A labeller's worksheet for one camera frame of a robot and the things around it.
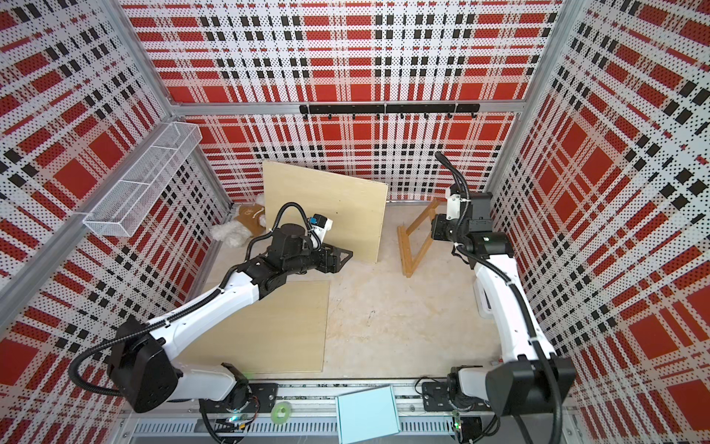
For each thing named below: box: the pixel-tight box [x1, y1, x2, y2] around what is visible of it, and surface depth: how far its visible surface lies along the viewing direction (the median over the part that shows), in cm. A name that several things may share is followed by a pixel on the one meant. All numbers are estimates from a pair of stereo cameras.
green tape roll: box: [270, 401, 292, 425], surface depth 73 cm
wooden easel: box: [397, 197, 442, 279], surface depth 90 cm
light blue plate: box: [335, 384, 402, 444], surface depth 69 cm
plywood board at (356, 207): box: [262, 160, 389, 263], surface depth 92 cm
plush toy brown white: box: [210, 195, 267, 248], surface depth 107 cm
